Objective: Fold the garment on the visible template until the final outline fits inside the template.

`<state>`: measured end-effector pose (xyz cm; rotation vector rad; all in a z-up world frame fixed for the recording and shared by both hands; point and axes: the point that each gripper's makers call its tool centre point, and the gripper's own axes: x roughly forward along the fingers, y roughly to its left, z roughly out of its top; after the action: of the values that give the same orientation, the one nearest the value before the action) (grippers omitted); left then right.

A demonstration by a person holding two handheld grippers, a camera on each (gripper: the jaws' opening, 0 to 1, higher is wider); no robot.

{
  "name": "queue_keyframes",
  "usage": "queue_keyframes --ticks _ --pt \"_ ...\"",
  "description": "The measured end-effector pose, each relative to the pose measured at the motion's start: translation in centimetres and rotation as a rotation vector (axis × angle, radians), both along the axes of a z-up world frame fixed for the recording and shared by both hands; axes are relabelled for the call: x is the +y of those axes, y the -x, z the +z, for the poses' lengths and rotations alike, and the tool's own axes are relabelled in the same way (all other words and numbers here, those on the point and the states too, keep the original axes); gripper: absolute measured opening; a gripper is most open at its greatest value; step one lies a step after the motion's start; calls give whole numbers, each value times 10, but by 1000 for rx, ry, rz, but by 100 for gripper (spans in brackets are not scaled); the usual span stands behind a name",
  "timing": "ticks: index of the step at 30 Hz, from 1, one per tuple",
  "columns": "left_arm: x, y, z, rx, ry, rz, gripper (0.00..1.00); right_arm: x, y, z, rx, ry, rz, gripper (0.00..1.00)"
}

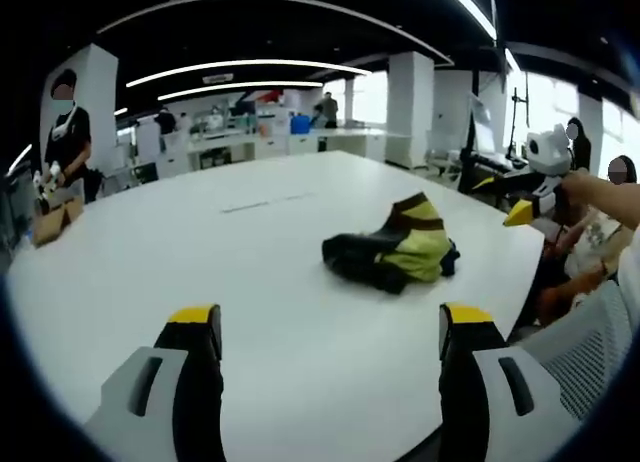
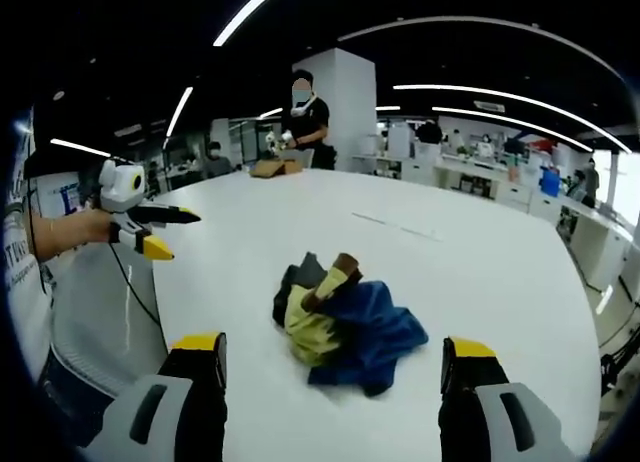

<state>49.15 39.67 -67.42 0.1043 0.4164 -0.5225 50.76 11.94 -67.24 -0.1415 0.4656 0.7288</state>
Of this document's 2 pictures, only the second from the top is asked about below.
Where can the blue box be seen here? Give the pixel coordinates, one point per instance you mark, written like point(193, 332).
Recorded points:
point(550, 181)

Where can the white cabinet row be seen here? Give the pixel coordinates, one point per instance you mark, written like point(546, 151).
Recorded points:
point(590, 237)

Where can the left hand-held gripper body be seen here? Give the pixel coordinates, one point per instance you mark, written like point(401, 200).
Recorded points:
point(122, 189)

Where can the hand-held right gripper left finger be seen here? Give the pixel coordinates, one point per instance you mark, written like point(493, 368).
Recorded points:
point(165, 412)

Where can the person's dark trousers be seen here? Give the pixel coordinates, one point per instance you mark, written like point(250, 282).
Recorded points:
point(75, 397)

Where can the person's left hand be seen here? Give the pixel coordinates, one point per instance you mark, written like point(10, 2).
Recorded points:
point(95, 226)

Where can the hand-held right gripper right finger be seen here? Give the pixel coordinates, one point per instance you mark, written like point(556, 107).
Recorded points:
point(505, 412)

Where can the white office desk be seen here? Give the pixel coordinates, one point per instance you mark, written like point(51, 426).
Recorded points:
point(470, 174)

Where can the blue yellow brown garment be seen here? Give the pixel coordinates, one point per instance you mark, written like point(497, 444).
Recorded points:
point(345, 322)

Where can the brown cardboard box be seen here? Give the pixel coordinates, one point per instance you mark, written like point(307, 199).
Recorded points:
point(274, 169)

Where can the ceiling light strip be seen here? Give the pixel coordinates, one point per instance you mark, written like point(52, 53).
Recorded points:
point(80, 147)
point(245, 14)
point(177, 117)
point(500, 98)

